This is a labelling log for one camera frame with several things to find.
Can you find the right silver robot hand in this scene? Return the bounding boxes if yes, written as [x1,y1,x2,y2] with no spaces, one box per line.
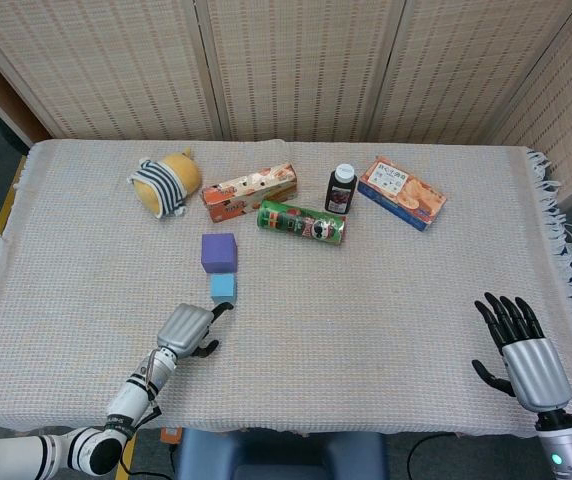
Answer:
[471,292,572,414]

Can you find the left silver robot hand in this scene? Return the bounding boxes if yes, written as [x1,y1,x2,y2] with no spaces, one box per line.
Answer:
[155,300,236,360]

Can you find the blue foam cube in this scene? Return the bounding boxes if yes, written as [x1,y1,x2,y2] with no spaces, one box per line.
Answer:
[210,273,239,306]

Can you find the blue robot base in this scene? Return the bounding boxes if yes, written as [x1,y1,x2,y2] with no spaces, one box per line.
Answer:
[173,428,390,480]

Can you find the purple foam cube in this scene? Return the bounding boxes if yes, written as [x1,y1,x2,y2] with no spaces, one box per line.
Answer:
[200,232,239,275]

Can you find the orange biscuit box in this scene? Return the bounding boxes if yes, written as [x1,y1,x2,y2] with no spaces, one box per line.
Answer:
[199,162,299,224]

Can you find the green Pringles can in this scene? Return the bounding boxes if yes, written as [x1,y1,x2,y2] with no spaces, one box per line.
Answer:
[256,199,348,247]

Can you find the yellow plush toy striped cloth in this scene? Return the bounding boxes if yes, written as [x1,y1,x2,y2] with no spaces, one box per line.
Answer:
[126,147,202,220]

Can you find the white woven tablecloth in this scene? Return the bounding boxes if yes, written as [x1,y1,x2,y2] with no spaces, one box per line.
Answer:
[0,138,572,439]

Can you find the dark juice bottle white cap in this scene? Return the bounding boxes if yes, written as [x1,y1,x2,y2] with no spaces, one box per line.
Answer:
[323,163,359,215]

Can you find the blue cracker box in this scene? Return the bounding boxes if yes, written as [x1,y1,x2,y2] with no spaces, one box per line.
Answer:
[356,157,449,233]

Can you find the woven bamboo folding screen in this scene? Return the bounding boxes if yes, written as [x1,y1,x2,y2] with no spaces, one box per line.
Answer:
[0,0,572,211]

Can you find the black floor cable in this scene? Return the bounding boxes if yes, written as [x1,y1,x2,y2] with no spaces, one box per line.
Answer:
[405,432,462,476]

